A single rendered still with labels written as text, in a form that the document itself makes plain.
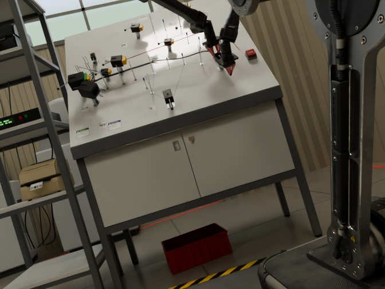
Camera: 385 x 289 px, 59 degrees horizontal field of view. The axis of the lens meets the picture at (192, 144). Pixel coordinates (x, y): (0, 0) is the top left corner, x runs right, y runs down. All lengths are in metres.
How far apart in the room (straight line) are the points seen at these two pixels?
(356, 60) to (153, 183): 1.40
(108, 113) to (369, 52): 1.55
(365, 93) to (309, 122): 3.45
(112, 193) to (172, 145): 0.42
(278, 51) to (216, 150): 2.44
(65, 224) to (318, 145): 2.85
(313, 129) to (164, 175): 2.59
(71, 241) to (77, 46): 1.87
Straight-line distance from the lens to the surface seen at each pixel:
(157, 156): 1.88
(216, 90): 1.93
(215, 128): 1.88
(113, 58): 2.15
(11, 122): 2.06
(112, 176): 1.91
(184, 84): 2.00
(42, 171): 2.04
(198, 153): 1.87
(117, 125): 1.91
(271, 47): 4.13
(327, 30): 0.75
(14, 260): 3.85
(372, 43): 0.66
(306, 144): 4.10
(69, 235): 3.56
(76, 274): 2.02
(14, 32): 2.19
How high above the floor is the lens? 0.70
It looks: level
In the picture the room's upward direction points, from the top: 17 degrees counter-clockwise
